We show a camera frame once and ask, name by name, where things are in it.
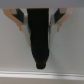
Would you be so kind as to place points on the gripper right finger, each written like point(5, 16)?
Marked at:
point(57, 20)

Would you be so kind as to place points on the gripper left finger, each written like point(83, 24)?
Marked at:
point(20, 20)

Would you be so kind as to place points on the white cabinet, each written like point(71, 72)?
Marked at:
point(41, 78)

